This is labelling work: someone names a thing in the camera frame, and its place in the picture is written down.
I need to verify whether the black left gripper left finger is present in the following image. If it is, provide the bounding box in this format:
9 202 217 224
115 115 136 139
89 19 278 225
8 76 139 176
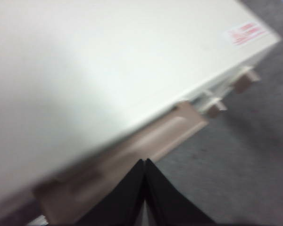
77 159 146 226

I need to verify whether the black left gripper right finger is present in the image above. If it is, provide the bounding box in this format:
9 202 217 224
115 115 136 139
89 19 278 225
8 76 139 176
145 158 218 226

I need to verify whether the oven door with beige handle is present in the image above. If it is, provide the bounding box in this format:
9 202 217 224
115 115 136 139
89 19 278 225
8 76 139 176
0 100 208 226

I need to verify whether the cream Toshiba toaster oven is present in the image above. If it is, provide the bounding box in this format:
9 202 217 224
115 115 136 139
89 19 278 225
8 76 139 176
0 0 282 226

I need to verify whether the timer knob with beige grip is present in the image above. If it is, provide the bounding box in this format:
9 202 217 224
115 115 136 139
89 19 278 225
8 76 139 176
205 97 228 118

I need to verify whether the temperature knob with beige grip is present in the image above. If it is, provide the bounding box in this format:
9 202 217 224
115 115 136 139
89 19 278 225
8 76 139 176
233 66 260 94

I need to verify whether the red warning sticker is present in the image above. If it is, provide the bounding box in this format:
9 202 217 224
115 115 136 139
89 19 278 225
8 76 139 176
223 22 269 47

